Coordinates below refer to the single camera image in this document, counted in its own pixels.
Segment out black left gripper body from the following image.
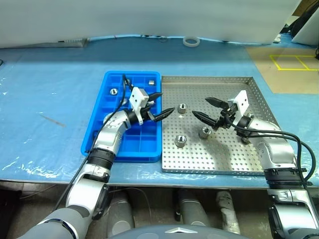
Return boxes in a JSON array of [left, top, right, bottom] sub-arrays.
[[140, 100, 157, 122]]

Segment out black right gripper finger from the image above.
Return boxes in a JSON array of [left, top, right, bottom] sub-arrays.
[[192, 111, 219, 130], [204, 97, 229, 109]]

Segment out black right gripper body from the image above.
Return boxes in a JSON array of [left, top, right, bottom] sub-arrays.
[[214, 101, 239, 130]]

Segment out blue compartment tray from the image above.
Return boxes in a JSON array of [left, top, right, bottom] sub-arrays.
[[81, 71, 162, 163]]

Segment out brown cardboard box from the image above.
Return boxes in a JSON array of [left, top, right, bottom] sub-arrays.
[[292, 0, 319, 18]]

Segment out perforated metal tray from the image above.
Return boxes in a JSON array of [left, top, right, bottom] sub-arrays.
[[160, 76, 281, 176]]

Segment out white tape roll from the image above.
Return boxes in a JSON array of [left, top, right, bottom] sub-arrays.
[[183, 36, 200, 47]]

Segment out brown cardboard sheet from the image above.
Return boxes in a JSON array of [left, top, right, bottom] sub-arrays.
[[245, 47, 319, 95]]

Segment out yellow tape outline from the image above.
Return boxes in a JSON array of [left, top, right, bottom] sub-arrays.
[[269, 54, 319, 72]]

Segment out white backdrop board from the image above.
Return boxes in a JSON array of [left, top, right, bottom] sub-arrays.
[[0, 0, 302, 49]]

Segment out dark grey rounded cylinder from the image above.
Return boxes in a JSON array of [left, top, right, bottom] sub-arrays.
[[107, 191, 135, 237], [178, 189, 212, 227]]

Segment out white scuffed rounded shape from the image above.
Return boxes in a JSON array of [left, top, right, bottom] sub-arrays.
[[216, 190, 241, 235]]

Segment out grey power strip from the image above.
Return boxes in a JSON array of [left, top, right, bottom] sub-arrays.
[[23, 37, 90, 49]]

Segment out blue plastic table cover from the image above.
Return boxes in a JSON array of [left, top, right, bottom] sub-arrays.
[[0, 34, 319, 186]]

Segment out white leaning board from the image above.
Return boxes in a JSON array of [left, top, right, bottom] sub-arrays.
[[291, 11, 319, 48]]

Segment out grey robot torso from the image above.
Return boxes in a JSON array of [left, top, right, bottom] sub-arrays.
[[107, 224, 240, 239]]

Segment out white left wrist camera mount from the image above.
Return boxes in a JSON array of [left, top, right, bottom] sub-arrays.
[[129, 87, 151, 125]]

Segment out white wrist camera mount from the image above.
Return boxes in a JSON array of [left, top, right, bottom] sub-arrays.
[[227, 90, 251, 125], [129, 87, 151, 125]]

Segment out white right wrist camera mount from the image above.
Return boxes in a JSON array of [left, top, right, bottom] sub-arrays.
[[227, 90, 251, 125]]

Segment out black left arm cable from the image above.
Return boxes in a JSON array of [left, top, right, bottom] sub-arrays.
[[53, 74, 134, 211]]

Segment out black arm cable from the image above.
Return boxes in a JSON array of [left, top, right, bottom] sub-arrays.
[[231, 124, 315, 190], [53, 74, 134, 211]]

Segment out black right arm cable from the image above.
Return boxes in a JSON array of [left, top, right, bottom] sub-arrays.
[[231, 124, 315, 190]]

